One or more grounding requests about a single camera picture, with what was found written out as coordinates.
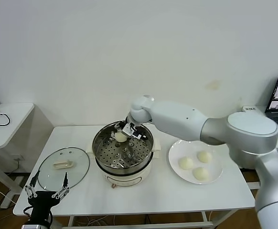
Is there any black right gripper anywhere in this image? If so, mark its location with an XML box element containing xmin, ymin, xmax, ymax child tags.
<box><xmin>112</xmin><ymin>122</ymin><xmax>149</xmax><ymax>141</ymax></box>

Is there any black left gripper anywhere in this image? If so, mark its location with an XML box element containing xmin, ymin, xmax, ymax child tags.
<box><xmin>24</xmin><ymin>170</ymin><xmax>70</xmax><ymax>224</ymax></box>

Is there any white steamed baozi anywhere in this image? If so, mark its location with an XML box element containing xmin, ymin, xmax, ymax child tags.
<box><xmin>178</xmin><ymin>156</ymin><xmax>194</xmax><ymax>171</ymax></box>
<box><xmin>196</xmin><ymin>150</ymin><xmax>212</xmax><ymax>164</ymax></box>
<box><xmin>115</xmin><ymin>132</ymin><xmax>128</xmax><ymax>143</ymax></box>
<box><xmin>192</xmin><ymin>167</ymin><xmax>210</xmax><ymax>182</ymax></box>

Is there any round glass pot lid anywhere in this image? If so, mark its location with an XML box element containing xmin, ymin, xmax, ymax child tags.
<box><xmin>37</xmin><ymin>147</ymin><xmax>91</xmax><ymax>193</ymax></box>

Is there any stainless steel steamer basket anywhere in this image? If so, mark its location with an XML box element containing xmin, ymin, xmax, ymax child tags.
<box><xmin>92</xmin><ymin>121</ymin><xmax>155</xmax><ymax>169</ymax></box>

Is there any white round plate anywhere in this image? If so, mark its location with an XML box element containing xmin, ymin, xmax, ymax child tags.
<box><xmin>168</xmin><ymin>139</ymin><xmax>224</xmax><ymax>185</ymax></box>

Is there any white labelled box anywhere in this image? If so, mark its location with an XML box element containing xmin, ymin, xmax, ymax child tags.
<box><xmin>243</xmin><ymin>105</ymin><xmax>259</xmax><ymax>113</ymax></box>

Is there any white side table with laptop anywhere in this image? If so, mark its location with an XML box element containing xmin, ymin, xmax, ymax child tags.
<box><xmin>241</xmin><ymin>105</ymin><xmax>278</xmax><ymax>150</ymax></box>

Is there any white side table with cables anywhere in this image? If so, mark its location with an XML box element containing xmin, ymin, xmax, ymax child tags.
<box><xmin>0</xmin><ymin>103</ymin><xmax>36</xmax><ymax>210</ymax></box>

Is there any white main table frame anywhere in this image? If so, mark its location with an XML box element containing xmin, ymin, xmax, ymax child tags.
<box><xmin>67</xmin><ymin>209</ymin><xmax>214</xmax><ymax>229</ymax></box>

